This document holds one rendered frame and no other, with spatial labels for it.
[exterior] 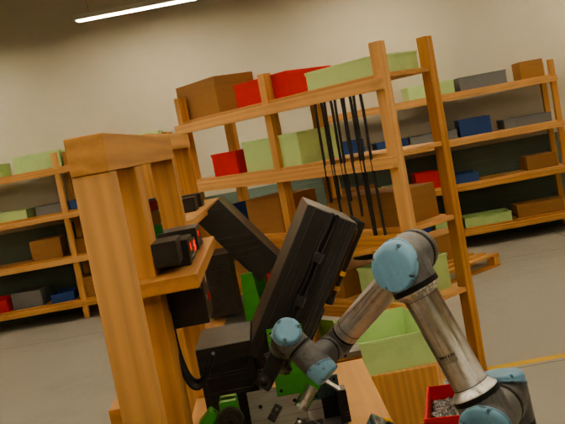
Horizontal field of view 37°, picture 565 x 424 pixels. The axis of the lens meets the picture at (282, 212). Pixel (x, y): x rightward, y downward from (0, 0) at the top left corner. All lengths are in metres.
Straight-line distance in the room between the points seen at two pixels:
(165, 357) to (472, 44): 9.66
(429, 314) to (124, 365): 0.72
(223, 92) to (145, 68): 5.34
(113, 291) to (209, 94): 4.45
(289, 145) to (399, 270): 3.75
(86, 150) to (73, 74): 9.82
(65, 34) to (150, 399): 10.04
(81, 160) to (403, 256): 0.77
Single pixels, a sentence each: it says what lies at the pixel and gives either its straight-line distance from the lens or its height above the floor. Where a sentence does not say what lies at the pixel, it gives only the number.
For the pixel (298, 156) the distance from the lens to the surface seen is 5.60.
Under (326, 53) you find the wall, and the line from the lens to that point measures 11.43.
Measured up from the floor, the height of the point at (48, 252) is 0.93.
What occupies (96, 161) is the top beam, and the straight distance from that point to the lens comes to 1.95.
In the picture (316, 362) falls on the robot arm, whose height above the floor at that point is 1.27.
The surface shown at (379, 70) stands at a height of 2.13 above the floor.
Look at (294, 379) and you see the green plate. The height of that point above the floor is 1.11.
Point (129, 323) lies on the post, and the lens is 1.99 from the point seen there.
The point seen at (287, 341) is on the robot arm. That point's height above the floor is 1.34.
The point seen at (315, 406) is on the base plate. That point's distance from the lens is 3.04.
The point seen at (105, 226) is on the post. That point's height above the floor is 1.73.
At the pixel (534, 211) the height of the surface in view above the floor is 0.31.
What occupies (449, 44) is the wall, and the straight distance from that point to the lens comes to 11.62.
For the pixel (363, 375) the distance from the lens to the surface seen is 3.29.
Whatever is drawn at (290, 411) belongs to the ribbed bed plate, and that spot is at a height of 1.01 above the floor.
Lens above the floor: 1.85
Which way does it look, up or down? 5 degrees down
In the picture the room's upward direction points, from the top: 11 degrees counter-clockwise
